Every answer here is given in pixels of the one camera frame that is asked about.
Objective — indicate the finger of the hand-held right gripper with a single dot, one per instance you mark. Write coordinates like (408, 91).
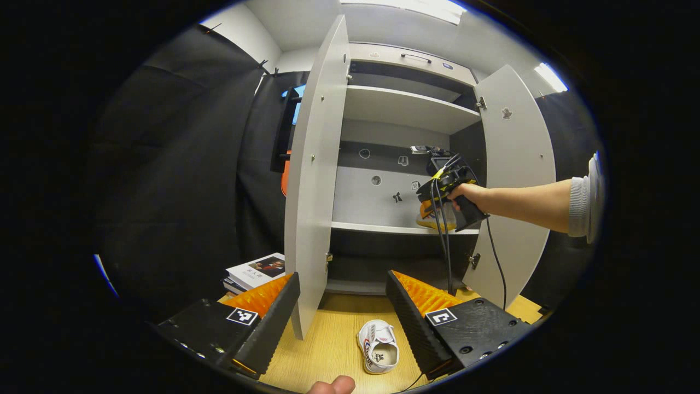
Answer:
(425, 208)

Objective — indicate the white photo cover book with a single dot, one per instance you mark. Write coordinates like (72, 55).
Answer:
(251, 271)

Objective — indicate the white cabinet shelf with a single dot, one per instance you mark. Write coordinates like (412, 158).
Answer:
(399, 106)
(372, 225)

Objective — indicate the grey cabinet drawer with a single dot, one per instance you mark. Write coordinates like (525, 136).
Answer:
(388, 57)

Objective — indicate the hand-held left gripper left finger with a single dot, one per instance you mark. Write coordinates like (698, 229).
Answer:
(273, 323)

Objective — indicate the orange object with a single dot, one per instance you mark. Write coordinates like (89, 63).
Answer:
(285, 175)

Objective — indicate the grey shoe cabinet door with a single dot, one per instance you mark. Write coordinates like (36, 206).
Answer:
(311, 219)
(519, 142)

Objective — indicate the black backdrop cloth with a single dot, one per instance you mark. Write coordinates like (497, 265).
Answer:
(180, 180)

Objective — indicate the thin grey book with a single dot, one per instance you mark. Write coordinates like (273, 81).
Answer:
(232, 287)

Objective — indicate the white shoe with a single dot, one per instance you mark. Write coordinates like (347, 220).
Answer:
(432, 222)
(372, 334)

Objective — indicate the grey shoe cabinet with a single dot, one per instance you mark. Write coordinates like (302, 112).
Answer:
(361, 197)

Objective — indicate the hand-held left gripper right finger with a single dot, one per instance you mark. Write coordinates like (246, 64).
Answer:
(415, 323)

